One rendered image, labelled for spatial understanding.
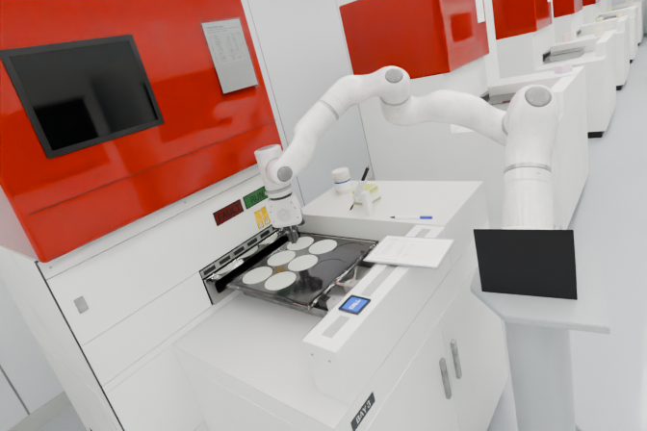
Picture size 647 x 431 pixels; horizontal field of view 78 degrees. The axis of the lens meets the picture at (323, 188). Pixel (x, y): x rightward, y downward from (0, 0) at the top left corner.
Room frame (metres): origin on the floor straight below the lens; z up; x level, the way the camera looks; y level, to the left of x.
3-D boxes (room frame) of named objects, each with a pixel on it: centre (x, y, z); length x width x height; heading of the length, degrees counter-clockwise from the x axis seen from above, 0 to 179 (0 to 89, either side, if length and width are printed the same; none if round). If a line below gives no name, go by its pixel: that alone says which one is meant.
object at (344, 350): (0.89, -0.09, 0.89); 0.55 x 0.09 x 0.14; 137
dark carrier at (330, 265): (1.19, 0.13, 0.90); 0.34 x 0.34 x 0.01; 47
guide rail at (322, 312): (1.06, 0.16, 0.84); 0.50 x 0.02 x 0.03; 47
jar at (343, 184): (1.59, -0.08, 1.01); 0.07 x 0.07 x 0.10
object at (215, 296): (1.32, 0.29, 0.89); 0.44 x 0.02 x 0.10; 137
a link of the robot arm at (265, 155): (1.24, 0.14, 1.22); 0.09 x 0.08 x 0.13; 21
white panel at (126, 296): (1.20, 0.42, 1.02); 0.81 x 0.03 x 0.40; 137
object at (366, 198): (1.29, -0.12, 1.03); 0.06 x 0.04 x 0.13; 47
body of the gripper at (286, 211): (1.25, 0.14, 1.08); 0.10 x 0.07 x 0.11; 79
